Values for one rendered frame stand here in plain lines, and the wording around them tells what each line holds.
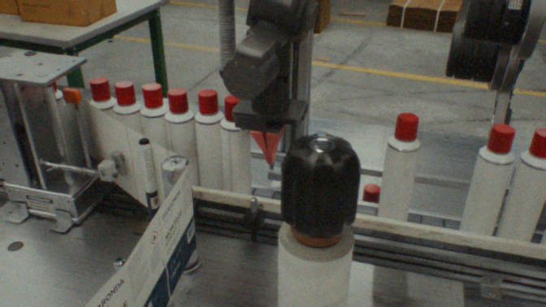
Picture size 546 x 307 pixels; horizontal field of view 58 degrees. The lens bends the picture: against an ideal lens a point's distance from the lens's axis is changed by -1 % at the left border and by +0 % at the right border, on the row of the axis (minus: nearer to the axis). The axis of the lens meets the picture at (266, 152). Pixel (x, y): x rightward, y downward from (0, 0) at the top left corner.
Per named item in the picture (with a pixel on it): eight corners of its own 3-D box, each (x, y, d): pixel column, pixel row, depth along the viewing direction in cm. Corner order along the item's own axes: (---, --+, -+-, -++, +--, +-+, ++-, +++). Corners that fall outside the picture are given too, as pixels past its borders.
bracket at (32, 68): (-30, 78, 76) (-32, 71, 75) (19, 54, 85) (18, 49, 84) (45, 88, 72) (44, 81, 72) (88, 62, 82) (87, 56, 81)
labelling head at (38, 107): (10, 210, 88) (-33, 76, 75) (56, 173, 99) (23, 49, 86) (78, 224, 85) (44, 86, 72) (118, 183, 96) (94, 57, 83)
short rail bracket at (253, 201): (244, 257, 86) (242, 201, 80) (249, 246, 88) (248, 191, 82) (262, 261, 85) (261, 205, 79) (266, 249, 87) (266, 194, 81)
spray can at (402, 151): (374, 228, 85) (389, 122, 74) (377, 210, 89) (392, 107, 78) (405, 234, 83) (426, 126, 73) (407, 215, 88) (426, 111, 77)
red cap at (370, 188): (366, 193, 102) (367, 180, 100) (381, 199, 100) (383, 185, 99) (359, 202, 99) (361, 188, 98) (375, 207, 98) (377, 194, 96)
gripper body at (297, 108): (298, 131, 71) (300, 83, 67) (231, 122, 73) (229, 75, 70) (308, 112, 76) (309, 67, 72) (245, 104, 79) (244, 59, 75)
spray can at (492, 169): (458, 243, 81) (487, 133, 71) (457, 223, 86) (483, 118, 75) (491, 248, 80) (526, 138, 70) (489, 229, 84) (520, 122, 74)
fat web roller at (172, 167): (166, 270, 76) (151, 167, 66) (179, 251, 80) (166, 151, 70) (193, 277, 75) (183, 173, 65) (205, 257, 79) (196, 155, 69)
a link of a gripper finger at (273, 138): (279, 176, 76) (279, 121, 71) (235, 169, 77) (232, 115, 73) (290, 153, 81) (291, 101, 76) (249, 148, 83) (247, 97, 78)
